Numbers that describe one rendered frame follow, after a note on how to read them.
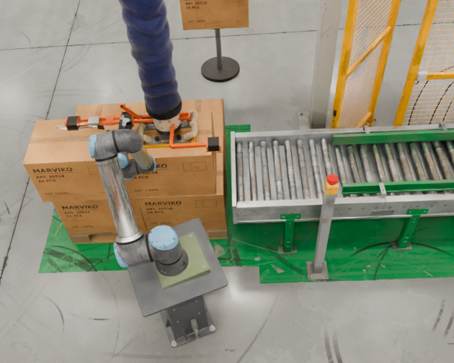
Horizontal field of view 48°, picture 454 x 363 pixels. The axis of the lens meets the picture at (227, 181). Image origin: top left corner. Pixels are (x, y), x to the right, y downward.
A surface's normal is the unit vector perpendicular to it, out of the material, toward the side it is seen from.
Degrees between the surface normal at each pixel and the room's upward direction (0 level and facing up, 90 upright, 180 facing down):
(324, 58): 92
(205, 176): 91
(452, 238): 0
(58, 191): 90
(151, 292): 0
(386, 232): 0
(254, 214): 90
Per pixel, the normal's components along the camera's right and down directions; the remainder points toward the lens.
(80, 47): -0.05, -0.64
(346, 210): 0.01, 0.77
